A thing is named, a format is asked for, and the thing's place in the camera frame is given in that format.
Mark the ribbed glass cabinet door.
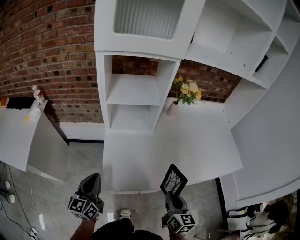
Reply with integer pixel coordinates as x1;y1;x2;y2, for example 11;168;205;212
93;0;207;59

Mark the black picture frame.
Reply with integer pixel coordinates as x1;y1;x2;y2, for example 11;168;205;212
160;163;189;196

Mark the person's black clothing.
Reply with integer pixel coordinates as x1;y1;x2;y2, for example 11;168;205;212
92;217;165;240

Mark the yellow flower bouquet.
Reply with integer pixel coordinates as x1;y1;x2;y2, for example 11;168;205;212
172;75;206;105

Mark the white open shelf unit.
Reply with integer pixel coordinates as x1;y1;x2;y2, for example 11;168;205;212
93;0;300;134

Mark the white and yellow box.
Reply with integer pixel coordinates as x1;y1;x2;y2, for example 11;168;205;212
24;105;42;122

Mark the person's white shoe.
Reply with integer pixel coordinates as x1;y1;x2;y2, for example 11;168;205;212
120;208;132;220

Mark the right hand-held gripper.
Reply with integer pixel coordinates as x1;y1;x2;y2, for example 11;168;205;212
161;191;196;234

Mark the white table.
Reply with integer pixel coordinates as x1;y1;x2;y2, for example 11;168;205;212
102;97;244;192

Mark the white power strip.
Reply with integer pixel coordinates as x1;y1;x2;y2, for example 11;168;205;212
27;226;39;238

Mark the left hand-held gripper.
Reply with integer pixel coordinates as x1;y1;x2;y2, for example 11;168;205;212
67;172;105;221

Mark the white tote bag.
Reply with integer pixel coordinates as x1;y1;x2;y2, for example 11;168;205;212
226;206;278;240

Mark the white tall side panel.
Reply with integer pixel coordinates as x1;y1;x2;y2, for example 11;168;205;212
220;42;300;209

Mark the black bag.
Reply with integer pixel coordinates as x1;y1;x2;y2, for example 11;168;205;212
264;199;289;234

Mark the person's left forearm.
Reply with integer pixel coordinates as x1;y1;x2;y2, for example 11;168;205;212
74;218;97;240

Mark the white side counter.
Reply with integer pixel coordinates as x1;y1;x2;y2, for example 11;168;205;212
0;99;70;182

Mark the pink vase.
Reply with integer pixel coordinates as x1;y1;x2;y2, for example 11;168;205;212
166;100;179;117

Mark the black cable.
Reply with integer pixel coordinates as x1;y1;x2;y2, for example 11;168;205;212
0;164;32;236

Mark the black flat device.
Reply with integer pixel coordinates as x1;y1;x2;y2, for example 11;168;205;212
255;54;269;73

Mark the black flat box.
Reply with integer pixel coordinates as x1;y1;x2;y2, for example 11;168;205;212
6;96;36;110

